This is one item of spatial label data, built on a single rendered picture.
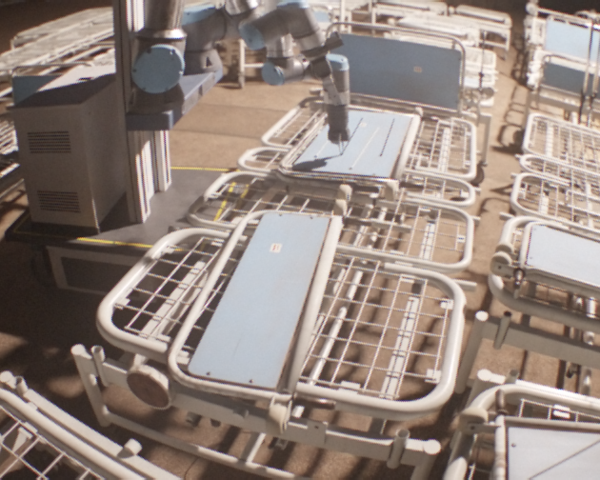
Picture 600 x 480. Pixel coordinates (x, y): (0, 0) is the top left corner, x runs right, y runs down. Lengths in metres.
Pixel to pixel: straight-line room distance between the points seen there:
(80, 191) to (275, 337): 1.06
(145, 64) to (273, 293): 0.69
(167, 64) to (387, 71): 1.53
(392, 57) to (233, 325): 1.84
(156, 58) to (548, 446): 1.33
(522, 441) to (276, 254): 0.84
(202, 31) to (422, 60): 1.16
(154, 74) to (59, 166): 0.67
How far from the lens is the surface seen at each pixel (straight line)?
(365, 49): 2.79
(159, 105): 1.71
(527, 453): 1.05
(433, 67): 2.76
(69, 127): 1.93
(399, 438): 1.10
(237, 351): 1.19
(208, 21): 2.13
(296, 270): 1.42
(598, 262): 1.65
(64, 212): 2.11
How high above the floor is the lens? 1.34
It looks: 31 degrees down
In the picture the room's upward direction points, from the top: straight up
